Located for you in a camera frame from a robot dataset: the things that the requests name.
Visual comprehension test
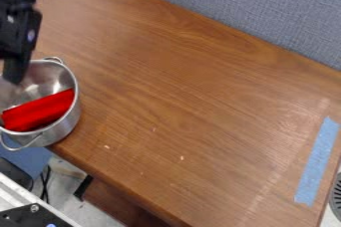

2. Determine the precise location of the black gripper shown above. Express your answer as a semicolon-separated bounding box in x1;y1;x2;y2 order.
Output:
0;0;42;85

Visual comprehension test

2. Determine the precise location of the stainless steel pot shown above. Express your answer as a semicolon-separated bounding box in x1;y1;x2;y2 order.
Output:
0;57;81;151

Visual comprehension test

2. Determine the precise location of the red block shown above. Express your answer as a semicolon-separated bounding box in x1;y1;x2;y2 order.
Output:
0;89;74;131

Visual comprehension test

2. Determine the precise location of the blue tape strip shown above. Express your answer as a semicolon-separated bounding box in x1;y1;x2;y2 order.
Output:
294;116;341;207

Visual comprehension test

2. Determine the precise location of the black table leg bracket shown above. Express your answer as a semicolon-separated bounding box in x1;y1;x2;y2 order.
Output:
73;175;93;201

